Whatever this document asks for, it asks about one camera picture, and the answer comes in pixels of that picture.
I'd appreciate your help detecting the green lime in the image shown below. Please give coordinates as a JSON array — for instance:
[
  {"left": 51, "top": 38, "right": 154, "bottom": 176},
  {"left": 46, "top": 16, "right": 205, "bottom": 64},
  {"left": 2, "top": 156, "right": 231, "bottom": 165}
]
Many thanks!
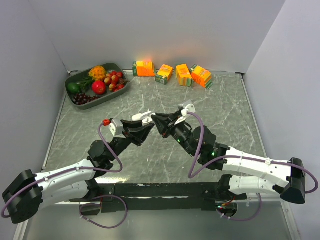
[{"left": 67, "top": 82, "right": 81, "bottom": 95}]

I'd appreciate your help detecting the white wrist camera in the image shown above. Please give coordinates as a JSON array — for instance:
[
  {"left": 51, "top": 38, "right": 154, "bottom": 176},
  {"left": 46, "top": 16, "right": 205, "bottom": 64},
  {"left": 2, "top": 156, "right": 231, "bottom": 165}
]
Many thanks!
[
  {"left": 174, "top": 100, "right": 196, "bottom": 126},
  {"left": 102, "top": 118, "right": 124, "bottom": 137}
]

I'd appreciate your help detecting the red pomegranate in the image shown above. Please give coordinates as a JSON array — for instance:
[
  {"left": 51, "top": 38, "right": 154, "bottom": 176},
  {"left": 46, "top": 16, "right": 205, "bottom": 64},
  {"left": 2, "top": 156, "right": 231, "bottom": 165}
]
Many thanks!
[{"left": 91, "top": 80, "right": 106, "bottom": 95}]

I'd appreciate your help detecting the orange green box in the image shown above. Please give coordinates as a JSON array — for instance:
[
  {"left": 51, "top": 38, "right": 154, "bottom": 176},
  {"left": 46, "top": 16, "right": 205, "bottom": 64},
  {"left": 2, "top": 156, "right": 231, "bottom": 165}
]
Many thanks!
[
  {"left": 132, "top": 61, "right": 156, "bottom": 77},
  {"left": 155, "top": 64, "right": 174, "bottom": 85},
  {"left": 175, "top": 63, "right": 193, "bottom": 87},
  {"left": 190, "top": 64, "right": 213, "bottom": 89}
]

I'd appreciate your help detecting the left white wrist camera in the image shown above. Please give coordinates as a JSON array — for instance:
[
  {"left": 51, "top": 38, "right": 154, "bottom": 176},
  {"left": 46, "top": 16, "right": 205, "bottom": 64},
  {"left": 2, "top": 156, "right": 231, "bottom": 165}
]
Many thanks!
[{"left": 102, "top": 118, "right": 124, "bottom": 137}]

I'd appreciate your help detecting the dark grape bunch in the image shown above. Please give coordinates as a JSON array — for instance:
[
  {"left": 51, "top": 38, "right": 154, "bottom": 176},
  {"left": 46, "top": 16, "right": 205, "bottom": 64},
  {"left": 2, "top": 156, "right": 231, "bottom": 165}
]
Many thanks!
[{"left": 71, "top": 93, "right": 99, "bottom": 106}]

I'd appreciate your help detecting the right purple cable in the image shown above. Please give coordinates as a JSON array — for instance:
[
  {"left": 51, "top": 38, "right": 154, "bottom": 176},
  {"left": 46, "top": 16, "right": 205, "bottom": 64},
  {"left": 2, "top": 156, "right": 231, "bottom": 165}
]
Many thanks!
[{"left": 186, "top": 111, "right": 320, "bottom": 223}]

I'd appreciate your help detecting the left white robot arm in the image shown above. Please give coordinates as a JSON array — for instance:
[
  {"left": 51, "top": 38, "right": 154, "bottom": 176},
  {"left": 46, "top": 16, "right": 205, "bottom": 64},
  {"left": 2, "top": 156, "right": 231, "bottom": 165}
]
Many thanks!
[{"left": 0, "top": 117, "right": 155, "bottom": 224}]

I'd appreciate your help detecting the orange spiky fruit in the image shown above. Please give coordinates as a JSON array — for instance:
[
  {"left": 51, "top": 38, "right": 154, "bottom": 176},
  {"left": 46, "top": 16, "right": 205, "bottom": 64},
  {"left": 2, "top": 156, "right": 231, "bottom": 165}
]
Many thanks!
[{"left": 88, "top": 65, "right": 107, "bottom": 81}]

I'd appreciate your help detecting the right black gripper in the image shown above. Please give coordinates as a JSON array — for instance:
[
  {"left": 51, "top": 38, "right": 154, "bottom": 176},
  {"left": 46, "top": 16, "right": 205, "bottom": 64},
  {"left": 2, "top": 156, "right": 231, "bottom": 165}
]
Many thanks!
[{"left": 151, "top": 111, "right": 198, "bottom": 157}]

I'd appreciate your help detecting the red cherry bunch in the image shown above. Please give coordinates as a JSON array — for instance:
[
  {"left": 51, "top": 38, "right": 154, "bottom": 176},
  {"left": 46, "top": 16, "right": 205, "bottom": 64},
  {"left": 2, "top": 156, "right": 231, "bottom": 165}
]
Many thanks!
[{"left": 103, "top": 71, "right": 129, "bottom": 92}]

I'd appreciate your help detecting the white oval earbud case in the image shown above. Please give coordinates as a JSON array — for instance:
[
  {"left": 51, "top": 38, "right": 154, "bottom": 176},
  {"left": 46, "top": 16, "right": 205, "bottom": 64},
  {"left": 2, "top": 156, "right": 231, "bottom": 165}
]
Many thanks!
[{"left": 131, "top": 113, "right": 145, "bottom": 121}]

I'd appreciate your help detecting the purple cable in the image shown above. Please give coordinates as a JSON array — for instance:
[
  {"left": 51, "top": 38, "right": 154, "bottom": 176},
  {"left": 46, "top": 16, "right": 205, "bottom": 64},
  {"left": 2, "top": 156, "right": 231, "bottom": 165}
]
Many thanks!
[
  {"left": 0, "top": 122, "right": 129, "bottom": 230},
  {"left": 186, "top": 111, "right": 320, "bottom": 223}
]

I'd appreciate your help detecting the grey fruit tray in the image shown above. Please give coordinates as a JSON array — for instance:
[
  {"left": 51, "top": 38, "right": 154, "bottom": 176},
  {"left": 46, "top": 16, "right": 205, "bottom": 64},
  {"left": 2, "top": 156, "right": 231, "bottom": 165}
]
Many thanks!
[{"left": 64, "top": 62, "right": 130, "bottom": 110}]

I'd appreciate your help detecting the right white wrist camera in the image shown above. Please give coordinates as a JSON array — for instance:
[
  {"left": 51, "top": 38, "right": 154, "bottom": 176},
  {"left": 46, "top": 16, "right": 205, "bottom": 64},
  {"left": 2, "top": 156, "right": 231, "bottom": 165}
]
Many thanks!
[{"left": 174, "top": 100, "right": 196, "bottom": 126}]

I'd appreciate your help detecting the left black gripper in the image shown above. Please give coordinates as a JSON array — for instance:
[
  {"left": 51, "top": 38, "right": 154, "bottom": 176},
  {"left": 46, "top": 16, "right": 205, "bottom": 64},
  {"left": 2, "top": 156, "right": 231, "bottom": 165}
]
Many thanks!
[{"left": 107, "top": 119, "right": 155, "bottom": 162}]

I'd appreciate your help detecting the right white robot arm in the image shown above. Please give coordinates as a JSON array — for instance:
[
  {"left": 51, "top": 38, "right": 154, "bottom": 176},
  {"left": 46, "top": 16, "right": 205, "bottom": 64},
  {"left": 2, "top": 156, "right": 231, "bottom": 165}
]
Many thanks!
[{"left": 151, "top": 113, "right": 307, "bottom": 204}]

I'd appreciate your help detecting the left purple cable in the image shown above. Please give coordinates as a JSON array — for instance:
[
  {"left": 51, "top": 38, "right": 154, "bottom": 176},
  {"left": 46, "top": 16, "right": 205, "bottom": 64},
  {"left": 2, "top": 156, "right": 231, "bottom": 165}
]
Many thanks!
[{"left": 0, "top": 122, "right": 129, "bottom": 230}]

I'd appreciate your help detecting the green leafy sprig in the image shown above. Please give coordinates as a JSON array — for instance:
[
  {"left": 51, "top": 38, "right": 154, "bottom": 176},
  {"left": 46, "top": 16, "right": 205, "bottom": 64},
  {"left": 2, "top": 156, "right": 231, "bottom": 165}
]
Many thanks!
[{"left": 76, "top": 76, "right": 95, "bottom": 93}]

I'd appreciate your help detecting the white square charging case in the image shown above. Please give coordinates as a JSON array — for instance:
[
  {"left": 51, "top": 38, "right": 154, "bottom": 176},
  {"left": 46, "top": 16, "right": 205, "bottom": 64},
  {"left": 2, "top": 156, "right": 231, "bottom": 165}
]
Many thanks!
[{"left": 140, "top": 111, "right": 156, "bottom": 126}]

